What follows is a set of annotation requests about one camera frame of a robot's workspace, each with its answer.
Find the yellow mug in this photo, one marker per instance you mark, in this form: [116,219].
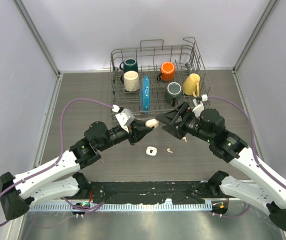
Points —
[191,85]

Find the cream ribbed mug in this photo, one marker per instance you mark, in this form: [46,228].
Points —
[131,81]

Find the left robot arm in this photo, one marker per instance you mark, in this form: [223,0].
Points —
[60,177]

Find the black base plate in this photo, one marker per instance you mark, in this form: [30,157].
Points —
[150,192]

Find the white slotted cable duct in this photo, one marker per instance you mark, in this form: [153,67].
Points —
[166,206]

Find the beige earbud charging case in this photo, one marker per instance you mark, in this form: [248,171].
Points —
[152,123]

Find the orange mug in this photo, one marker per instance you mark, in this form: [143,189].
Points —
[167,72]

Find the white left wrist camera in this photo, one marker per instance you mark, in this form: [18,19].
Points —
[124,117]

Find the grey mug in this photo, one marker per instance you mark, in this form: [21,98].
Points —
[173,93]

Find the grey wire dish rack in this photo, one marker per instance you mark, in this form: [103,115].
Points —
[150,55]

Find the white earbud charging case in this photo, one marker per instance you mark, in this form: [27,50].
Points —
[151,151]

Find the blue plastic plate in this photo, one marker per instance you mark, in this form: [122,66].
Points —
[144,94]

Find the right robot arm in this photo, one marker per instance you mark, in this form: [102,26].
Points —
[208,125]

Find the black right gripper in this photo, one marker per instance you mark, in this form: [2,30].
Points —
[176,129]

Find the dark green mug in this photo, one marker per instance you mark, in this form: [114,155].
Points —
[129,64]

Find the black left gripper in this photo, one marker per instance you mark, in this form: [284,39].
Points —
[137,130]

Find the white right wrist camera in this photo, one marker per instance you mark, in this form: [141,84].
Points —
[198,102]

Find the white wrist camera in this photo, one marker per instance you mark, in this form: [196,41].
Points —
[124,117]
[198,102]

